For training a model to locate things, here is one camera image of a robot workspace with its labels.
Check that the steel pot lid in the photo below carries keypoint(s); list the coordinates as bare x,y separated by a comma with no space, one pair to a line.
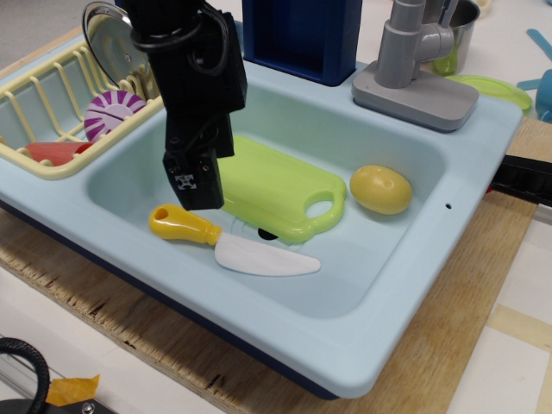
107,29

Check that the wooden board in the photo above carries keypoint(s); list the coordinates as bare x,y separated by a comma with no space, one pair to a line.
480,342

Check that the dark blue plastic box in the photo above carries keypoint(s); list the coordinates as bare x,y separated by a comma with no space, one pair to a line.
315,40

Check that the purple white toy plate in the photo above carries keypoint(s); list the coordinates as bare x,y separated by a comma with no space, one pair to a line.
108,110

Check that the light blue toy sink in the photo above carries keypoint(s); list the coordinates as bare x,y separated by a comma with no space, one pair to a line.
331,331

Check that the yellow tape piece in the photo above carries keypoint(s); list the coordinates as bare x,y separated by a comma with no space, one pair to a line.
64,392

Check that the cream plastic dish rack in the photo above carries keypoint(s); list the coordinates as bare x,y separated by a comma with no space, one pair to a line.
44,106

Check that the steel pot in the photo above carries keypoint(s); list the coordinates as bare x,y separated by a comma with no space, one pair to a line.
463,21

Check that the red toy piece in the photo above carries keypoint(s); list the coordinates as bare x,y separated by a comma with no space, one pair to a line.
56,153

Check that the green plastic cutting board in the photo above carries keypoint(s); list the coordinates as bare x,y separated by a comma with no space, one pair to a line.
283,195

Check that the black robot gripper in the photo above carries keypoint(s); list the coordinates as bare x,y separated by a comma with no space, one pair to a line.
194,52

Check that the grey toy faucet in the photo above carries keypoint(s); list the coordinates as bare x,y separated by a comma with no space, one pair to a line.
394,84

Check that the black clamp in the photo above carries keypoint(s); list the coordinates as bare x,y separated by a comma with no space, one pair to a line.
524,178

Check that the yellow toy potato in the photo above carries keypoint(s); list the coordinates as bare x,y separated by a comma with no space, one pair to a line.
381,190

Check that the green translucent plate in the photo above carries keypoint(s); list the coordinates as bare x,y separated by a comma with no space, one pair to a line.
499,89

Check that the blue plastic utensil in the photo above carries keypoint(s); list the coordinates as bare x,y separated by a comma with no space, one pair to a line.
541,41

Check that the yellow handled white toy knife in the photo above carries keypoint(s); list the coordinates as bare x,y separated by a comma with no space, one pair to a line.
173,223

